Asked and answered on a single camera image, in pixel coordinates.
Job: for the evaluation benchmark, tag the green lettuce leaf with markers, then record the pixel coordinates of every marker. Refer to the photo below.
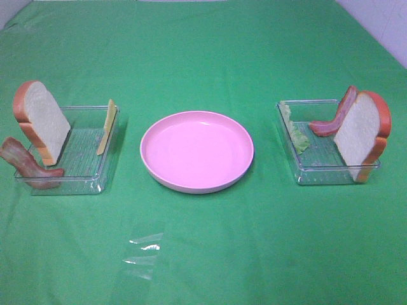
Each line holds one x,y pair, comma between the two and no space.
299,139

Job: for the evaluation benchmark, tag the yellow cheese slice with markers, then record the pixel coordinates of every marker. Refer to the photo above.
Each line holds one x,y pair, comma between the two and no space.
111,113

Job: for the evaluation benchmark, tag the bacon strip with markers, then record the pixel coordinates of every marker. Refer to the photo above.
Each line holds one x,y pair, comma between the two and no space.
14,153
326,128

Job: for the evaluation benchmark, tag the bread slice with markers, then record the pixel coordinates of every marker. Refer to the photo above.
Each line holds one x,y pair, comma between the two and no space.
41,119
363,134

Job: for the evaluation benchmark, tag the pink round plate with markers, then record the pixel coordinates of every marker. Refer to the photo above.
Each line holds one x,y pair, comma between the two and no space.
197,152

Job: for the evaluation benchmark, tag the green tablecloth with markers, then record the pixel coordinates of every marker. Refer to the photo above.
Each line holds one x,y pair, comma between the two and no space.
265,240

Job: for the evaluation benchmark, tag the right clear plastic tray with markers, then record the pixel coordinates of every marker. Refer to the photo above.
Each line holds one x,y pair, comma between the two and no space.
320,163

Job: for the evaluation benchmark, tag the clear plastic tray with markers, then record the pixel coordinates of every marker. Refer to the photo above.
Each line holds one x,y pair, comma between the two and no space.
85,172
320,163

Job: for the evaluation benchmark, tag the left clear plastic tray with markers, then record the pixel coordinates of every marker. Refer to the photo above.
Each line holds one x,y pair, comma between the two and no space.
85,172

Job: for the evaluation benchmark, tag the clear tape patch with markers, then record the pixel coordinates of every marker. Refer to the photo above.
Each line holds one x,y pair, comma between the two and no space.
143,249

